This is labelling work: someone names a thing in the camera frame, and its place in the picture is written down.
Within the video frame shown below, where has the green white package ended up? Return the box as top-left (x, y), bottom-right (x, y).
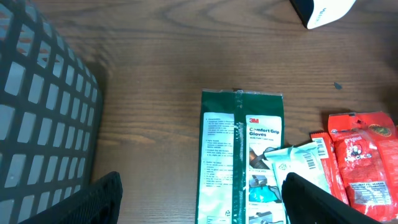
top-left (195, 90), bottom-right (287, 223)

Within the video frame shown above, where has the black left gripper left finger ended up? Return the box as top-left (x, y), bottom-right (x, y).
top-left (22, 171), bottom-right (123, 224)

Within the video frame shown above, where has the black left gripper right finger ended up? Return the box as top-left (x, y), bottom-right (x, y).
top-left (281, 172), bottom-right (380, 224)

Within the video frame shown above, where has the grey plastic laundry basket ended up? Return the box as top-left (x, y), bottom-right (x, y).
top-left (1, 1), bottom-right (102, 223)

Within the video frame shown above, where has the white barcode scanner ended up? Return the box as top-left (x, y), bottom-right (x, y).
top-left (290, 0), bottom-right (356, 29)

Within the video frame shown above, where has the red stick sachet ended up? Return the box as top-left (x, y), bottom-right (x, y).
top-left (310, 132), bottom-right (349, 205)

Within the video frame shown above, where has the light green wipes pack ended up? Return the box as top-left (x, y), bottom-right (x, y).
top-left (264, 141), bottom-right (331, 203)

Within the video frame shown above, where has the red snack bag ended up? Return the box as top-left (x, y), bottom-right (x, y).
top-left (328, 111), bottom-right (397, 222)

